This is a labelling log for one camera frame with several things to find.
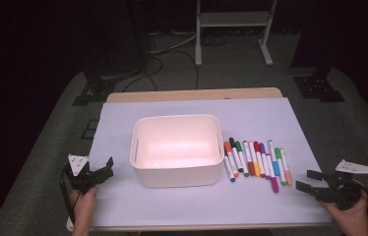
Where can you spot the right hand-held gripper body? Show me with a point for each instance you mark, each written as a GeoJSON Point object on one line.
{"type": "Point", "coordinates": [342, 191]}

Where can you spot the light purple table mat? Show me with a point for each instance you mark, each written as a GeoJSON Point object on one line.
{"type": "Point", "coordinates": [172, 206]}

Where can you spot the orange marker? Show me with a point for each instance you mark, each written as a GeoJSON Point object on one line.
{"type": "Point", "coordinates": [232, 162]}

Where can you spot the purple marker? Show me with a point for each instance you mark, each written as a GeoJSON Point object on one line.
{"type": "Point", "coordinates": [264, 162]}

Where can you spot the yellow marker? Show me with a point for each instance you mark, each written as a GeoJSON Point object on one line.
{"type": "Point", "coordinates": [254, 159]}

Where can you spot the dark green marker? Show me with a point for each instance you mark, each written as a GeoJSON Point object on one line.
{"type": "Point", "coordinates": [241, 159]}

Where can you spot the person's left hand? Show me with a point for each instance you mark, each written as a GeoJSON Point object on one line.
{"type": "Point", "coordinates": [82, 205]}

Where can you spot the white metal stand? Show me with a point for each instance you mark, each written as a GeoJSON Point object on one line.
{"type": "Point", "coordinates": [231, 19]}

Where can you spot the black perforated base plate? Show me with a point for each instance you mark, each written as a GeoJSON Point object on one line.
{"type": "Point", "coordinates": [318, 88]}

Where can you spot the light blue marker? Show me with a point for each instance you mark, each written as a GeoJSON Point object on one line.
{"type": "Point", "coordinates": [273, 157]}

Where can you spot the magenta marker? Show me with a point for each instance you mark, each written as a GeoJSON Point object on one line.
{"type": "Point", "coordinates": [274, 185]}

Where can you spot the black marker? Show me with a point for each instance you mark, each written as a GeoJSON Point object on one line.
{"type": "Point", "coordinates": [236, 157]}

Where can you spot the dark cabinet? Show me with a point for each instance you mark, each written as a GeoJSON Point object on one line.
{"type": "Point", "coordinates": [116, 39]}

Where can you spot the dark blue marker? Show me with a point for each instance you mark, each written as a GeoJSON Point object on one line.
{"type": "Point", "coordinates": [229, 168]}

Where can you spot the person's right hand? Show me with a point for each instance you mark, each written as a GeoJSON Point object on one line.
{"type": "Point", "coordinates": [354, 221]}

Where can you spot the white plastic bin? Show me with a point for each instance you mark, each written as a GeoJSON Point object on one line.
{"type": "Point", "coordinates": [175, 147]}

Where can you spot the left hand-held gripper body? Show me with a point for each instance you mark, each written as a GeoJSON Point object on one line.
{"type": "Point", "coordinates": [80, 178]}

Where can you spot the black stand base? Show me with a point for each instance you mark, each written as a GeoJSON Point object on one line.
{"type": "Point", "coordinates": [95, 88]}

